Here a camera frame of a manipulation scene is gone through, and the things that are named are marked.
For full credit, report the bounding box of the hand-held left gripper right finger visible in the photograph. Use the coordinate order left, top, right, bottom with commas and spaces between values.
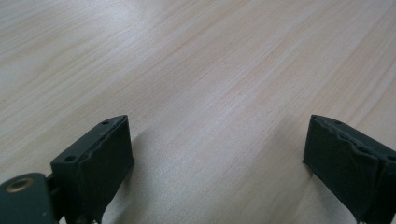
303, 114, 396, 224

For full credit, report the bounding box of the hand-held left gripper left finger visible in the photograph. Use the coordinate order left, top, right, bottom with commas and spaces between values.
49, 114, 135, 224

